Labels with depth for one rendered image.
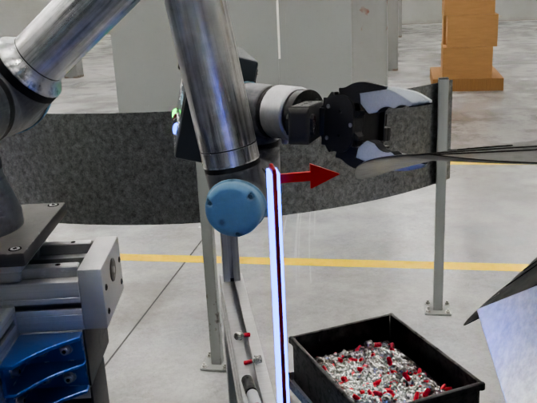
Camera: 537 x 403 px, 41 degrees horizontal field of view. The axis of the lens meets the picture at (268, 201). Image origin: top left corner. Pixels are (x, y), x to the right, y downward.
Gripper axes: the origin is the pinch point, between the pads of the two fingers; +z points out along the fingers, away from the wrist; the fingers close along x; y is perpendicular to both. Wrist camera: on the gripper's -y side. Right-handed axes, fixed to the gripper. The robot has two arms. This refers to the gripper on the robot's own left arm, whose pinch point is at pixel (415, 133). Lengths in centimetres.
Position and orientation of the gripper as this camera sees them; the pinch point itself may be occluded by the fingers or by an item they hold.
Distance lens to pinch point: 85.2
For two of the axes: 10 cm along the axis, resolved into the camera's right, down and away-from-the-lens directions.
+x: -0.3, 9.7, 2.2
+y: 7.1, -1.4, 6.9
